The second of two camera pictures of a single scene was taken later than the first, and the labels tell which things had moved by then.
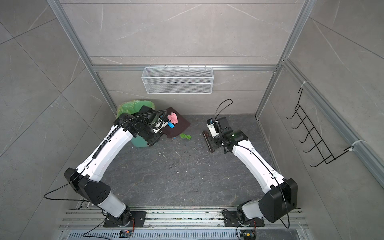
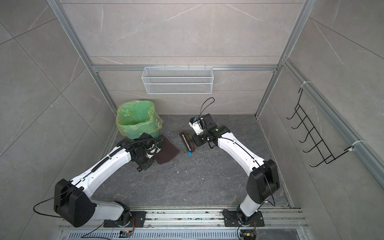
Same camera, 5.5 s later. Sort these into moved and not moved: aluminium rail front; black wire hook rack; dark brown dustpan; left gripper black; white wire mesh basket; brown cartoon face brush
Moved: left gripper black; brown cartoon face brush; dark brown dustpan
Not moved: aluminium rail front; black wire hook rack; white wire mesh basket
